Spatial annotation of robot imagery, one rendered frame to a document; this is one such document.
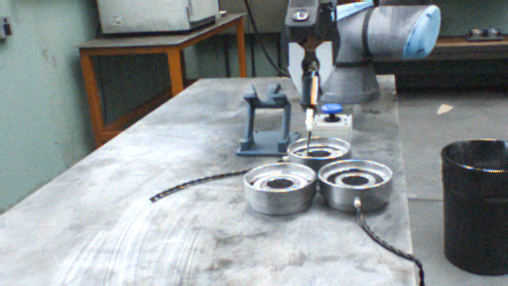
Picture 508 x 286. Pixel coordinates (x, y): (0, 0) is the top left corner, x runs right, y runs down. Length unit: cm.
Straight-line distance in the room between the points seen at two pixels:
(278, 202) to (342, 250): 12
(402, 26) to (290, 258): 71
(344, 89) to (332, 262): 71
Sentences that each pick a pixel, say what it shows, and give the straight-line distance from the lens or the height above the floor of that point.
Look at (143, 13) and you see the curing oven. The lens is 310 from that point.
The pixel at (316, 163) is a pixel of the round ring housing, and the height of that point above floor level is 83.
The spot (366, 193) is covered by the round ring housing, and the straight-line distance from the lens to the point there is 72.
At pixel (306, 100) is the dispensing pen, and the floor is 92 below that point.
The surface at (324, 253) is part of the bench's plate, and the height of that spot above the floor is 80.
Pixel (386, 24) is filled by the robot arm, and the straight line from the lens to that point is 122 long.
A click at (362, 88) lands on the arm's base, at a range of 128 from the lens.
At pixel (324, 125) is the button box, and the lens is 97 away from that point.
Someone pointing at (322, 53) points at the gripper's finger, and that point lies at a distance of 86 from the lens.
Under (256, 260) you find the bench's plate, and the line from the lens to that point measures 64.
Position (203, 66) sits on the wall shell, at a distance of 510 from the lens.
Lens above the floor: 113
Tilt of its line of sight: 19 degrees down
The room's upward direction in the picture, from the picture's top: 4 degrees counter-clockwise
